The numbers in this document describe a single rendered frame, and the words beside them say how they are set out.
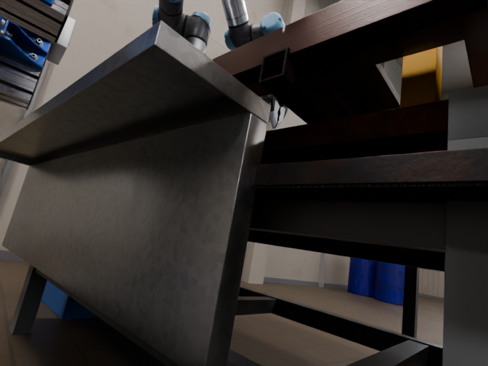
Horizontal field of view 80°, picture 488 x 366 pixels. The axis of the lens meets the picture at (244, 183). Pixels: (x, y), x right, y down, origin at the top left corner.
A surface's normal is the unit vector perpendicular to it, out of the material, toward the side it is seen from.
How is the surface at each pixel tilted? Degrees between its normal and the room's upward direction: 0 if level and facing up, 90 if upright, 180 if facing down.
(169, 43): 90
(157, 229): 90
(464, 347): 90
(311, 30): 90
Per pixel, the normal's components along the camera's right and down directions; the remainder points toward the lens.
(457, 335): -0.65, -0.27
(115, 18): 0.66, -0.05
